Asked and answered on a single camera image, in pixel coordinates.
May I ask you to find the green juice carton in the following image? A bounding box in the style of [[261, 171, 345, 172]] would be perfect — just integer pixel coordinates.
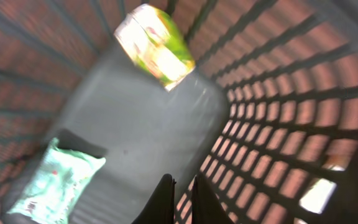
[[114, 4, 196, 91]]

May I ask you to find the grey plastic basket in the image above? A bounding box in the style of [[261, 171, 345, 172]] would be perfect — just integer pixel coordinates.
[[0, 0, 358, 223]]

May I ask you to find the teal tissue packet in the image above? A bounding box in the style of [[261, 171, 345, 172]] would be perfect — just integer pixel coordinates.
[[7, 138, 106, 224]]

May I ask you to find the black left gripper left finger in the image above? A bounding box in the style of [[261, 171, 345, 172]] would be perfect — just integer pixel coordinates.
[[132, 174, 176, 224]]

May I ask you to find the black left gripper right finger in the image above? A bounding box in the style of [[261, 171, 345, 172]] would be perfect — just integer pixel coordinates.
[[191, 174, 234, 224]]

